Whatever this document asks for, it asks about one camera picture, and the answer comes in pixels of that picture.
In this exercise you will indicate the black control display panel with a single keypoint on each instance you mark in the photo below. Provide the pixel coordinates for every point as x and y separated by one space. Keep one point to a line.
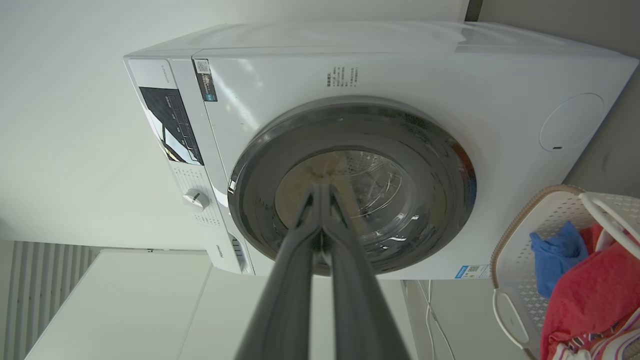
172 122

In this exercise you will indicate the dark skirting board strip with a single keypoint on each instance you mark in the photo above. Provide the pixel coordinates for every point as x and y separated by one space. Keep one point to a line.
473 10

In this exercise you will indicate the blue energy label sticker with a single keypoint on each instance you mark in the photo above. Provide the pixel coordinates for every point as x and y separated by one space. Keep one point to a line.
472 271

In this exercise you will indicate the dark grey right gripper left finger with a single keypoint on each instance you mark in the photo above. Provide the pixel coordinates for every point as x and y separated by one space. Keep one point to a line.
285 300

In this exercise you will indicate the red cloth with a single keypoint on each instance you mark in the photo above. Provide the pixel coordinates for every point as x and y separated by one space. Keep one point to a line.
595 295

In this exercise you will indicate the white ribbed radiator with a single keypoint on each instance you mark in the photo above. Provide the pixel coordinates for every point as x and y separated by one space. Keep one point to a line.
40 285

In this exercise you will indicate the white front-load washing machine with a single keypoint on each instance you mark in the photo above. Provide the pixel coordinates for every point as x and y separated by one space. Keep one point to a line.
450 90

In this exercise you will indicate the striped pink white cloth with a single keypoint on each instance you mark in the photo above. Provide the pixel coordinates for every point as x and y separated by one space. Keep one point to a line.
615 345

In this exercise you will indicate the blue cloth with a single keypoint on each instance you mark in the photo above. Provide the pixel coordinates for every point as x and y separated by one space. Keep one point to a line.
557 260

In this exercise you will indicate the white round control knob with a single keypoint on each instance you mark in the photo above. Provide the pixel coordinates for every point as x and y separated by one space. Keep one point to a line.
196 199

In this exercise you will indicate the white round filter cover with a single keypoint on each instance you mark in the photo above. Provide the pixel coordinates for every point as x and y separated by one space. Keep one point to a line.
572 122

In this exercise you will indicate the white cabinet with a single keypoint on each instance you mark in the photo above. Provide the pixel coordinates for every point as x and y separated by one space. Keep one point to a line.
140 310

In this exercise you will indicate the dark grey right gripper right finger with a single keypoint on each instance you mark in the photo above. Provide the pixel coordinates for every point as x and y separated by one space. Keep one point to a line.
360 310

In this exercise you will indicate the round grey washer door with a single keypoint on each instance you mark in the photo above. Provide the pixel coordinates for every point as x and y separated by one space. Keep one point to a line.
440 175

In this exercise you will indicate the black QR code sticker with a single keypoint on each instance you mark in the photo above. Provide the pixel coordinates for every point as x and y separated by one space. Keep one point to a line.
205 80

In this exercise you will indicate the white perforated laundry basket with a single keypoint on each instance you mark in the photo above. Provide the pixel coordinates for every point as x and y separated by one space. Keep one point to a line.
515 260

